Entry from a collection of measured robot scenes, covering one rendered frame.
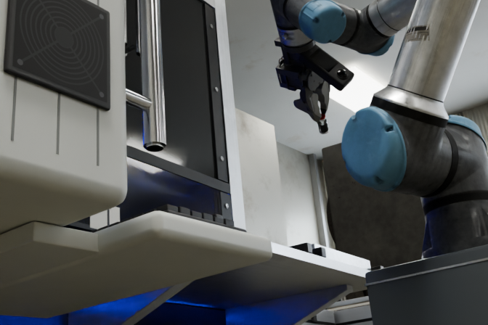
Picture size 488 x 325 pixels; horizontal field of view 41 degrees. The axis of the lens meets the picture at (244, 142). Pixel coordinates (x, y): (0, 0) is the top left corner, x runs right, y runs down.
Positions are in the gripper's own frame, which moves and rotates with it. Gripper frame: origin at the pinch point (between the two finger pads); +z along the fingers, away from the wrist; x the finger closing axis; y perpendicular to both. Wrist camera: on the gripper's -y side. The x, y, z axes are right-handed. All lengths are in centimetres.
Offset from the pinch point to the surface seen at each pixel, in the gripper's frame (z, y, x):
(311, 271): 12.1, -14.4, 31.0
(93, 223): -2, 25, 49
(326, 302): 32.6, -10.6, 25.3
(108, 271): -36, -20, 68
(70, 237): -46, -23, 71
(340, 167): 263, 162, -204
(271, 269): 5.8, -10.8, 37.5
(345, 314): 109, 19, -13
